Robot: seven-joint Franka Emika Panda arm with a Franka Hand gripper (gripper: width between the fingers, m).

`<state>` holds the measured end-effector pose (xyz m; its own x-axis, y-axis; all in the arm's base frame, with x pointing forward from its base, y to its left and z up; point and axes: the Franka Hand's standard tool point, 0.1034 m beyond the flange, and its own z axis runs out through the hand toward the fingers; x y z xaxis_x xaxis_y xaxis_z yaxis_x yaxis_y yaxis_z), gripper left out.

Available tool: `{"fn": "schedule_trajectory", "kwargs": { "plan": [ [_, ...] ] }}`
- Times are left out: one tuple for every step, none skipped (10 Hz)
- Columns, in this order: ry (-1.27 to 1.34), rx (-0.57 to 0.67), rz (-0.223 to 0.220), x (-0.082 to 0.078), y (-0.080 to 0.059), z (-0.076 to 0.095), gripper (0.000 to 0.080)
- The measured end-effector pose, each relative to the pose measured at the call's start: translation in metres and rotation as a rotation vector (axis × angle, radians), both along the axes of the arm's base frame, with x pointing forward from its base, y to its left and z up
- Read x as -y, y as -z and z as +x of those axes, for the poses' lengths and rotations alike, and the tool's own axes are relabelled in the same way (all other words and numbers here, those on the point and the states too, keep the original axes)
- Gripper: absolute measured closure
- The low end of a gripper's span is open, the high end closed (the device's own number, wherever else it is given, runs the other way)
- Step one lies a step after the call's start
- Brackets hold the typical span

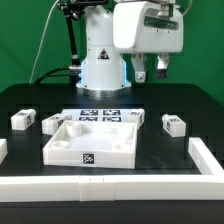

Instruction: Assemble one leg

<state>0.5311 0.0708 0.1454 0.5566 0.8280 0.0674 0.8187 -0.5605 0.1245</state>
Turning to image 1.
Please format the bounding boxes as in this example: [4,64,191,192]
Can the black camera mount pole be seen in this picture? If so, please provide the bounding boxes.
[56,0,109,68]

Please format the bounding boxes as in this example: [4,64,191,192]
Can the white U-shaped obstacle fence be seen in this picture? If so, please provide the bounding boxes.
[0,137,224,202]

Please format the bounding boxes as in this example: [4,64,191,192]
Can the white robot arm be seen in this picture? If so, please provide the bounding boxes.
[76,0,183,97]

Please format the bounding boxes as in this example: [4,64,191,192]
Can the white cable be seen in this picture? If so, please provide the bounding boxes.
[29,0,60,84]

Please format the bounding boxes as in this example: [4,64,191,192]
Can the white square table top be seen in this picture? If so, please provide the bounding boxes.
[43,121,137,169]

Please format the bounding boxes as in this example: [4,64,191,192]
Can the black cable bundle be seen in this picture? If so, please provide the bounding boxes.
[33,65,83,85]

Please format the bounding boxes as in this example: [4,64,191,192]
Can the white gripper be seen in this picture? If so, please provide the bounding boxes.
[113,1,183,82]

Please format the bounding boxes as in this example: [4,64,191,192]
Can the AprilTag marker sheet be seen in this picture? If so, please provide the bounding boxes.
[62,109,131,122]

